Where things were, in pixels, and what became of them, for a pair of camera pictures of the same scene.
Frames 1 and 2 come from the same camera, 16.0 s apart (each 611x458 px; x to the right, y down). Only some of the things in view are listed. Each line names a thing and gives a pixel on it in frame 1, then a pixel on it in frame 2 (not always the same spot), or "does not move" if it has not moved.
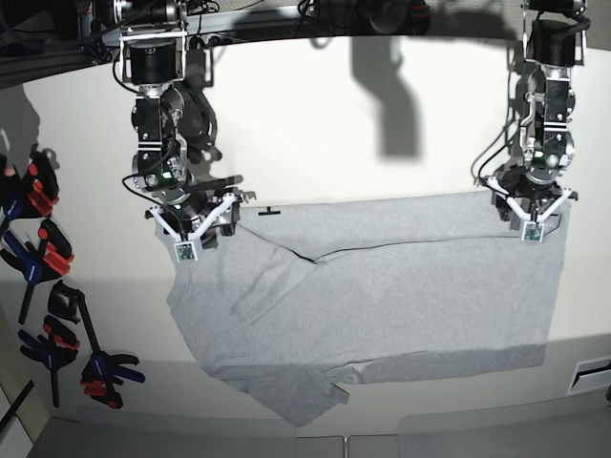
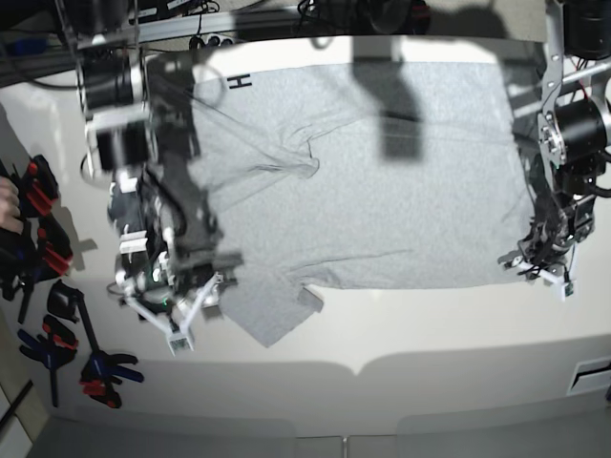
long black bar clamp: (103, 371) does not move
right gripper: (202, 213) -> (171, 288)
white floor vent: (591, 374) does not move
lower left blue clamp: (56, 351) does not move
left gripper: (538, 197) -> (547, 247)
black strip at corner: (16, 404) does not move
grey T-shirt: (300, 301) -> (357, 175)
